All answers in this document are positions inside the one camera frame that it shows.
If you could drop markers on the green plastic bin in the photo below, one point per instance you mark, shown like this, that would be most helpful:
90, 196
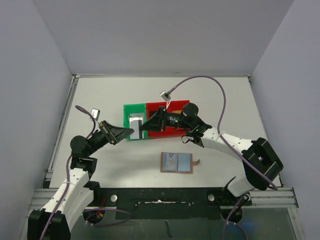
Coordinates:
134, 108

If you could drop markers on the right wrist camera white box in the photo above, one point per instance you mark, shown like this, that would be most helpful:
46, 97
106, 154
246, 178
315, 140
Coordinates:
165, 96

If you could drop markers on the brown leather card holder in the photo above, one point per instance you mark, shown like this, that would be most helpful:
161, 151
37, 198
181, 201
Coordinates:
178, 163

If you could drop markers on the aluminium front rail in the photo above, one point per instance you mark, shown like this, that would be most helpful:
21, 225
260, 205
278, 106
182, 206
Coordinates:
283, 198

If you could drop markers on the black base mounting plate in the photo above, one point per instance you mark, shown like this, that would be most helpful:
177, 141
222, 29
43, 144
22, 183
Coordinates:
212, 203

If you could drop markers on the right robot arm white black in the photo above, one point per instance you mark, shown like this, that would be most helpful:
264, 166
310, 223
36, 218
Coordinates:
260, 162

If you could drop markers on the red plastic bin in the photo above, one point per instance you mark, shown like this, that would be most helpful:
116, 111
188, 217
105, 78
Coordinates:
177, 105
151, 108

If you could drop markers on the right red plastic bin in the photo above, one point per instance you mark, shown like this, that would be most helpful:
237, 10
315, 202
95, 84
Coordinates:
177, 105

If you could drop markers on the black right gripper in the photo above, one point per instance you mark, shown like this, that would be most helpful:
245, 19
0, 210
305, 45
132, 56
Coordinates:
161, 119

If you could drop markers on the gold card in bin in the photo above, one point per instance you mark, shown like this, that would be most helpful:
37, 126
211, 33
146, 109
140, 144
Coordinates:
177, 111

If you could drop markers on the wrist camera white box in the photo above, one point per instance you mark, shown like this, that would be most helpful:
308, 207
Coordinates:
95, 113
165, 96

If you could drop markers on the silver card in green bin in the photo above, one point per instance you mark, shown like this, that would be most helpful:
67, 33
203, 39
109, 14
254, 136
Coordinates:
136, 117

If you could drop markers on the middle red plastic bin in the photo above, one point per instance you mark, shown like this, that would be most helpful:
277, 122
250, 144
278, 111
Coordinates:
151, 108

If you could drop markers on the white silver VIP card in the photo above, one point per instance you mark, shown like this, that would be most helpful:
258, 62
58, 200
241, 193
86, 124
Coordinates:
138, 133

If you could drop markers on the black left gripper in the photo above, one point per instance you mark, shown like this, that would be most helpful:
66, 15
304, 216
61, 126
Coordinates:
107, 133

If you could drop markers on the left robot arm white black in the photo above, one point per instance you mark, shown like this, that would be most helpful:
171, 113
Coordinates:
55, 220

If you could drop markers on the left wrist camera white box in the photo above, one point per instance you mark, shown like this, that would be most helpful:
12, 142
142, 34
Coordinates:
95, 113

